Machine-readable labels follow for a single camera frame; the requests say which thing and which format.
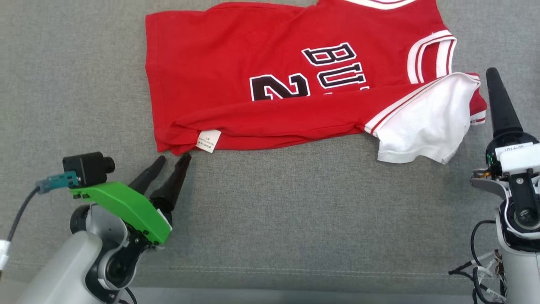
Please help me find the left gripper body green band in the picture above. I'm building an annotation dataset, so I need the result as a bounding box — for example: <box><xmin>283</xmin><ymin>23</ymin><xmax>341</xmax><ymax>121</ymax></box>
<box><xmin>70</xmin><ymin>182</ymin><xmax>173</xmax><ymax>245</ymax></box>

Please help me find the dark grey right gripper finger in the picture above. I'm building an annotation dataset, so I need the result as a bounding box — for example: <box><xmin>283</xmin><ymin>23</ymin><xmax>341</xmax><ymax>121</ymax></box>
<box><xmin>486</xmin><ymin>68</ymin><xmax>524</xmax><ymax>138</ymax></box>

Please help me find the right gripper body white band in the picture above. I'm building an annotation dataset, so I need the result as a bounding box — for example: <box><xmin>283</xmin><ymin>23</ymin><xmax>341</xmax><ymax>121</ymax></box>
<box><xmin>485</xmin><ymin>129</ymin><xmax>540</xmax><ymax>174</ymax></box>

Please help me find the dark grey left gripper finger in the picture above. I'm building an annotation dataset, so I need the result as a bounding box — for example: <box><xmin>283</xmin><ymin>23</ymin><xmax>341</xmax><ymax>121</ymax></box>
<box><xmin>150</xmin><ymin>153</ymin><xmax>192</xmax><ymax>212</ymax></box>
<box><xmin>129</xmin><ymin>155</ymin><xmax>166</xmax><ymax>195</ymax></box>

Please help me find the red white basketball jersey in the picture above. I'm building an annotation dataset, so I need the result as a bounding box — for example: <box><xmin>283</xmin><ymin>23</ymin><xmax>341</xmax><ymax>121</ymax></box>
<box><xmin>145</xmin><ymin>0</ymin><xmax>488</xmax><ymax>164</ymax></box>

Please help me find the teal cable connector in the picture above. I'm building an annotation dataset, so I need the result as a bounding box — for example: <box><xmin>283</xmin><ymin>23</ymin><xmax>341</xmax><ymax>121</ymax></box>
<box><xmin>36</xmin><ymin>171</ymin><xmax>81</xmax><ymax>194</ymax></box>

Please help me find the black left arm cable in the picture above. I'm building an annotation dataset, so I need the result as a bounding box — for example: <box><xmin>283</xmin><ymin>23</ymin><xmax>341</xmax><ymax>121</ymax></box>
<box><xmin>0</xmin><ymin>186</ymin><xmax>43</xmax><ymax>271</ymax></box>

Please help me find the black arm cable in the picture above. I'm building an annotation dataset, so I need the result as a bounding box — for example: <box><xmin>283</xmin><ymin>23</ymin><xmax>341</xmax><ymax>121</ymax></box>
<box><xmin>0</xmin><ymin>186</ymin><xmax>43</xmax><ymax>271</ymax></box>
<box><xmin>448</xmin><ymin>220</ymin><xmax>507</xmax><ymax>304</ymax></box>

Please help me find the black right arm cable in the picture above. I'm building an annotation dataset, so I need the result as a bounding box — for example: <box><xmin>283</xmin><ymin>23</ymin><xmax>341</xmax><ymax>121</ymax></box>
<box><xmin>448</xmin><ymin>220</ymin><xmax>507</xmax><ymax>304</ymax></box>

